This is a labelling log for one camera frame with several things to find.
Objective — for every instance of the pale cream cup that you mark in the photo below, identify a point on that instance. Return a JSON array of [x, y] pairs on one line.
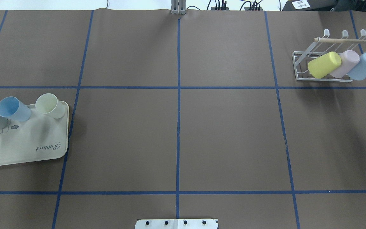
[[49, 105]]

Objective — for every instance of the pink plastic cup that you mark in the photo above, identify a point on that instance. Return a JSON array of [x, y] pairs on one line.
[[349, 60]]

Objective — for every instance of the blue cup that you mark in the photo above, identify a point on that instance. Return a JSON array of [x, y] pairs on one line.
[[12, 108], [359, 71]]

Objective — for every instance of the white plastic tray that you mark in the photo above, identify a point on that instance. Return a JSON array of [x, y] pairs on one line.
[[39, 138]]

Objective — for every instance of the white wire cup rack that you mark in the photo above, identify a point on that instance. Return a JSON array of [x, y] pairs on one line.
[[323, 45]]

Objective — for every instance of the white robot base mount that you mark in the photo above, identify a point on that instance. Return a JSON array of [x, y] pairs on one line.
[[177, 224]]

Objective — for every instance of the yellow plastic cup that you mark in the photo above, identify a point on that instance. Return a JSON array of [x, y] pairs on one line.
[[324, 64]]

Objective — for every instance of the black power strip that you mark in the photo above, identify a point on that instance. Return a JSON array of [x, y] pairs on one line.
[[236, 5]]

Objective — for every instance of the aluminium frame post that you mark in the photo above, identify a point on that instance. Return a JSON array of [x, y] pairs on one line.
[[178, 7]]

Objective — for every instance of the blue cup front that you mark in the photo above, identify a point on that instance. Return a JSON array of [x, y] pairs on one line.
[[12, 108]]

